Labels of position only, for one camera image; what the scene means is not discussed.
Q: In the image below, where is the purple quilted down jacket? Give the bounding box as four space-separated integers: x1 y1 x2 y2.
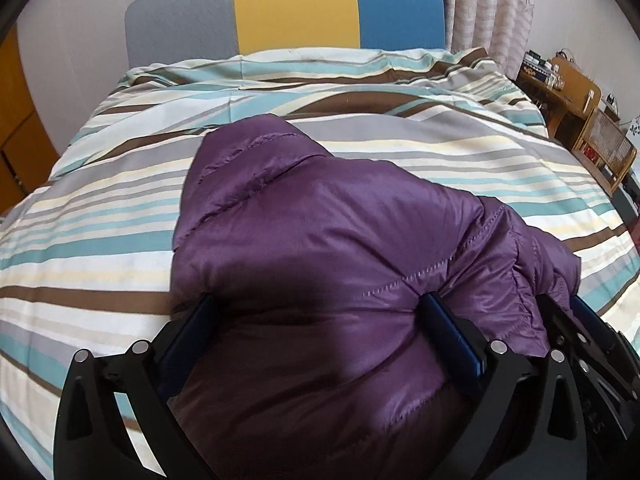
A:
170 115 580 479

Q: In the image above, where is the white patterned curtain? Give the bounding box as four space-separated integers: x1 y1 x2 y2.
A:
443 0 535 77

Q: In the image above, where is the wooden desk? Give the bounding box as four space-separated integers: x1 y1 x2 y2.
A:
515 52 602 150

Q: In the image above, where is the wooden wardrobe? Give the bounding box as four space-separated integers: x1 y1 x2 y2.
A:
0 26 58 212

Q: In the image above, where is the striped bed duvet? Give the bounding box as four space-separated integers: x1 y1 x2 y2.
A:
1 48 639 479

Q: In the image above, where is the grey yellow blue headboard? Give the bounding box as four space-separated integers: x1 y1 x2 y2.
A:
125 0 446 67

